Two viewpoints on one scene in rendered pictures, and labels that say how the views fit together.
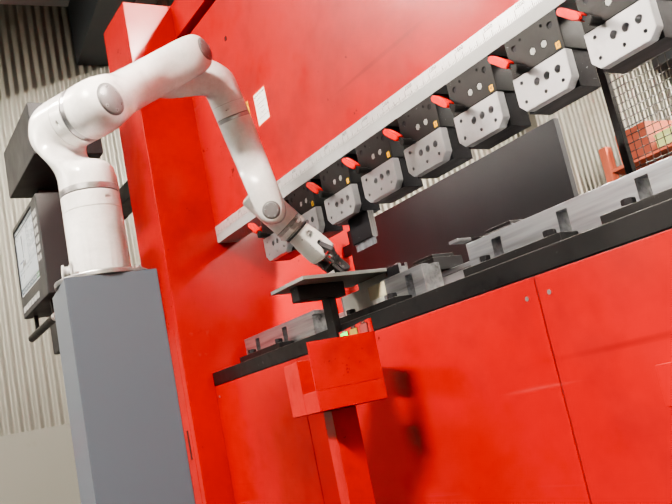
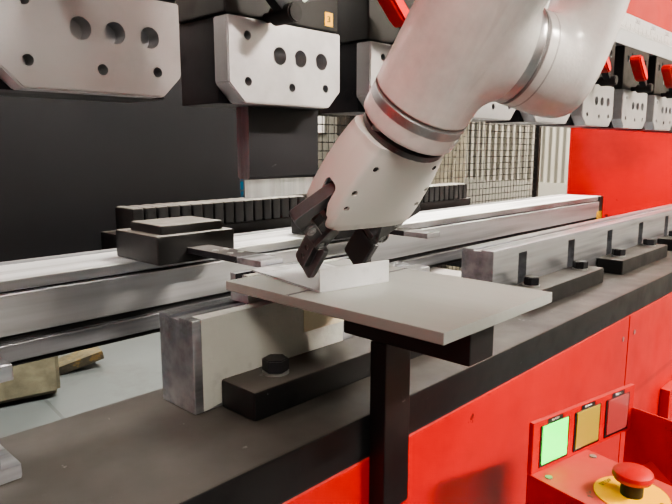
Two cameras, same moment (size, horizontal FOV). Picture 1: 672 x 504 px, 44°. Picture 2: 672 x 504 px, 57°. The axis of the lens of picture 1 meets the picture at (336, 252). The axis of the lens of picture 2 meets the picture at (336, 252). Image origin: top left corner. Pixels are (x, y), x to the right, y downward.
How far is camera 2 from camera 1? 2.50 m
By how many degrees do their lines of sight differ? 104
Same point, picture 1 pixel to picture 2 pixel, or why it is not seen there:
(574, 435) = not seen: hidden behind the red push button
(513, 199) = (135, 126)
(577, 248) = (652, 293)
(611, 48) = (630, 116)
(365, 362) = (652, 464)
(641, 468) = not seen: hidden behind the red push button
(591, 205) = (587, 243)
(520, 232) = (543, 253)
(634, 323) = (658, 358)
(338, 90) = not seen: outside the picture
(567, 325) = (635, 364)
